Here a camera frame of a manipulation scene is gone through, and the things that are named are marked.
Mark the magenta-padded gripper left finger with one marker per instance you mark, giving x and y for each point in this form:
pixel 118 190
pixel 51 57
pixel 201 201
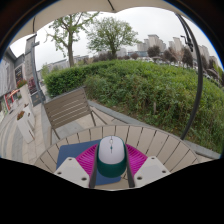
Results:
pixel 71 170

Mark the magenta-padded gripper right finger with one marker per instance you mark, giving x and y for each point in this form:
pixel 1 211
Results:
pixel 150 169

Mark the white and teal computer mouse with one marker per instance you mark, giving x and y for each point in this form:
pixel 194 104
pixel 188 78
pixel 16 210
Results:
pixel 111 155

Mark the blue mouse pad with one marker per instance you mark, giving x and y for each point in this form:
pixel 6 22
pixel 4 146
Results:
pixel 68 152

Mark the slatted wooden chair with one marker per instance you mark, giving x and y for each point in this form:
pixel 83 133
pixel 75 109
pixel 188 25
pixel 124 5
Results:
pixel 66 108

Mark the white flower planter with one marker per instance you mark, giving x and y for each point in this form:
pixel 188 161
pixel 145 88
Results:
pixel 25 128

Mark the green hedge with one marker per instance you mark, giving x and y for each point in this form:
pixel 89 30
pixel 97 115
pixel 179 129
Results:
pixel 150 90

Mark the curved dark umbrella pole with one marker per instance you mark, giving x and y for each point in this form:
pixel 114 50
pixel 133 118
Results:
pixel 198 86

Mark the tall grey sign pillar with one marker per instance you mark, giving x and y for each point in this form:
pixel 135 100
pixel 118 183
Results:
pixel 32 70

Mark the grey storefront building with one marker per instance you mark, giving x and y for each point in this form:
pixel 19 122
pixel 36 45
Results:
pixel 8 76

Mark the thin-trunked leafy tree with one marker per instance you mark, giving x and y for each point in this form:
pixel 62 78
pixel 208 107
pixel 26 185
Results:
pixel 70 46

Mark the high-rise building group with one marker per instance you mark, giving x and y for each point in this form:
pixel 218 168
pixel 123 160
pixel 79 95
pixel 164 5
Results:
pixel 154 40

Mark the round-crowned green tree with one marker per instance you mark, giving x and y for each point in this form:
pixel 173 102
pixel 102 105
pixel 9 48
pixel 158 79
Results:
pixel 111 33

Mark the beige umbrella canopy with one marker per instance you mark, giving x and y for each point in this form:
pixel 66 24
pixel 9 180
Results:
pixel 73 8

